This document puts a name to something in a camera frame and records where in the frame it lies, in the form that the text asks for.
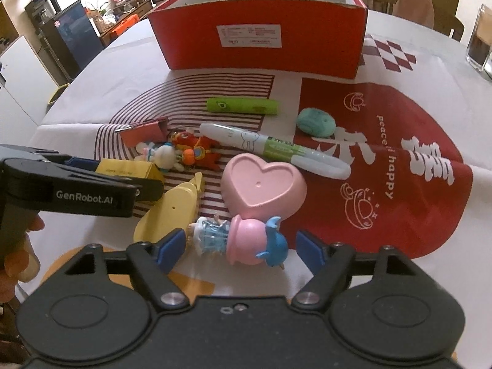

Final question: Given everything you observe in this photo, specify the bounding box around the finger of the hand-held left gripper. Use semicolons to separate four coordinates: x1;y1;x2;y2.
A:
98;173;165;203
66;156;113;176

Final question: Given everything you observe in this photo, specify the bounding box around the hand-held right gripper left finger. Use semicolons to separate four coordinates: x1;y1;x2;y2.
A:
65;228;189;312

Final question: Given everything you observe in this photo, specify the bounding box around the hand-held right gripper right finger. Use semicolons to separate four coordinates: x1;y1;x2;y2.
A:
291;230;414;312

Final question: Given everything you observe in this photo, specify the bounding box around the small yellow box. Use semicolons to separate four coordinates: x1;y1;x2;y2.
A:
94;158;165;185

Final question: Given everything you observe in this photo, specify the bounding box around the red orange plush keychain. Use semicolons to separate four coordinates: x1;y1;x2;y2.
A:
169;129;223;172

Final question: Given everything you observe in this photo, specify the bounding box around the pink hat doll figure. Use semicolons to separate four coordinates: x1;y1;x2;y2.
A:
188;215;290;269

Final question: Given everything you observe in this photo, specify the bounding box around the large white green pen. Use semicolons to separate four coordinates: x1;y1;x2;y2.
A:
199;122;352;179

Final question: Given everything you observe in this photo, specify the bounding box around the red cardboard box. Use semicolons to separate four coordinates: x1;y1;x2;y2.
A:
148;0;369;81

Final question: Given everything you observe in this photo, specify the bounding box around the person's left hand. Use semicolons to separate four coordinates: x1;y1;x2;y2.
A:
0;214;45;308

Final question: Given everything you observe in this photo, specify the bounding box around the yellow whale-shaped dish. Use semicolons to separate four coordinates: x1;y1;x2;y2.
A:
133;172;205;242

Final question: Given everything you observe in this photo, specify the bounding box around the small red box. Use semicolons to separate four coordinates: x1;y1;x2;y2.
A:
117;116;170;149

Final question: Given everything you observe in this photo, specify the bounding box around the yellow-green bin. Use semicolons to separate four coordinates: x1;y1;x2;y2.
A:
46;83;71;114

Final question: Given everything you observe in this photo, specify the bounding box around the pink heart-shaped dish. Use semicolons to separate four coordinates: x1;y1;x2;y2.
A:
222;153;307;219

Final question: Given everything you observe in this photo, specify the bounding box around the white cabinet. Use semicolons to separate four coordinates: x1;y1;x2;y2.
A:
0;34;60;124

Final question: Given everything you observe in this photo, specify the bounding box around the black mini fridge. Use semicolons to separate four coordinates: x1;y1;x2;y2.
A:
38;0;104;85

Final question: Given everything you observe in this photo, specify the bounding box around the teal oval eraser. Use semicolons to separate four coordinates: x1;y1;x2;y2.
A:
296;108;336;138

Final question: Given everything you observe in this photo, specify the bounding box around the green tube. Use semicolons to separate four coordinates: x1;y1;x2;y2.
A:
206;97;279;116

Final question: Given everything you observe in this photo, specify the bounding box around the orange box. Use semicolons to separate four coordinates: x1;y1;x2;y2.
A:
113;14;140;33

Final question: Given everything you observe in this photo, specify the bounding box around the red white printed tablecloth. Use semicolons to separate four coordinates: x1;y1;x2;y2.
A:
29;8;492;356

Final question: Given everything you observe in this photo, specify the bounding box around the black countertop appliance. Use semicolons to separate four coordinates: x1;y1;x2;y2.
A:
25;0;62;24

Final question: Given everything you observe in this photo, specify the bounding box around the wooden sideboard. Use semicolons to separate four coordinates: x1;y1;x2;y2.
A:
98;0;189;47

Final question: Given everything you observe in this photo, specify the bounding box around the wooden chair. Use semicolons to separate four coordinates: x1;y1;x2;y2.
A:
374;0;402;14
434;6;466;41

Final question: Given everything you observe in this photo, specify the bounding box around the pink cloth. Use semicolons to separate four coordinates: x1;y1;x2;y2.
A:
396;0;436;27

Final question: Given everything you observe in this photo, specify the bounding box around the glass cup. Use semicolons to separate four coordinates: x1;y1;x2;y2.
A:
466;4;492;72

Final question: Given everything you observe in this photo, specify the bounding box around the white doll keychain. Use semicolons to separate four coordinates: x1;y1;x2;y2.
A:
136;142;185;172

